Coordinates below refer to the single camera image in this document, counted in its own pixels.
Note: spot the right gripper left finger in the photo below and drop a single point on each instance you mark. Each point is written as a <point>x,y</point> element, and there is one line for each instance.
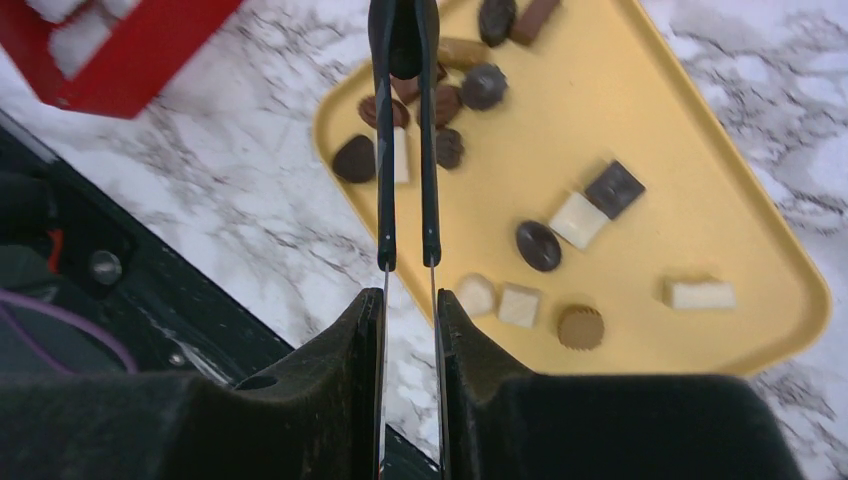
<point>381,16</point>

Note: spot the dark round chocolate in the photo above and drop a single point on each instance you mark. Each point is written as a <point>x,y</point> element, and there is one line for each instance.
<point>355,161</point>

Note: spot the white chocolate block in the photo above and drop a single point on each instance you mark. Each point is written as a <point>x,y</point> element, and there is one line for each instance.
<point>519,305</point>

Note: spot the red compartment box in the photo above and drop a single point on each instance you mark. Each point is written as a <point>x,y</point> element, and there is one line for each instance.
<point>141,54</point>

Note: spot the yellow plastic tray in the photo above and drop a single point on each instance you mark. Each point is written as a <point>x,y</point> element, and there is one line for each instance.
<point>600,84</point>

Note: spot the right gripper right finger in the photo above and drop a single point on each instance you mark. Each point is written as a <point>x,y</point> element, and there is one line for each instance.
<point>428,26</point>

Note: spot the dark oval chocolate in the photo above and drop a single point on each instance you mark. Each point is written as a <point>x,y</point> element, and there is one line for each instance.
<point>538,246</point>

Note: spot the white chocolate cube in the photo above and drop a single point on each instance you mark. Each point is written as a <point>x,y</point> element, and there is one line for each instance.
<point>476,294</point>

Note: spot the round caramel chocolate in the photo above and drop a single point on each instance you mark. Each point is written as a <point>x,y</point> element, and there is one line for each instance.
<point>581,328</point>

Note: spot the black mounting rail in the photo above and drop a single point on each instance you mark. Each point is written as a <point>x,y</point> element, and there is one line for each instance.
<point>104,265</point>

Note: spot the white rectangular chocolate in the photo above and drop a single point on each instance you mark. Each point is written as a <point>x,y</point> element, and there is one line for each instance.
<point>699,295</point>

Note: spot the dark square chocolate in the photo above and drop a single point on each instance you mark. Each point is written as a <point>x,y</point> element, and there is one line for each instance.
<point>614,190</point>

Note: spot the brown chocolate bar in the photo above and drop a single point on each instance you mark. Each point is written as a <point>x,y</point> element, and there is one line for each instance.
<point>529,24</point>

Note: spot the white chocolate bar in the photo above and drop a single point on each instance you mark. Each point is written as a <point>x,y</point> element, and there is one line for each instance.
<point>401,156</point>

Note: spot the white square chocolate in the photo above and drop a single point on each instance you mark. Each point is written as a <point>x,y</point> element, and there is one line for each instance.
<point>578,221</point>

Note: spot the dark chocolate piece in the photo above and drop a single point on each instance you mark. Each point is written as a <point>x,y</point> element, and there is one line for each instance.
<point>495,20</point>

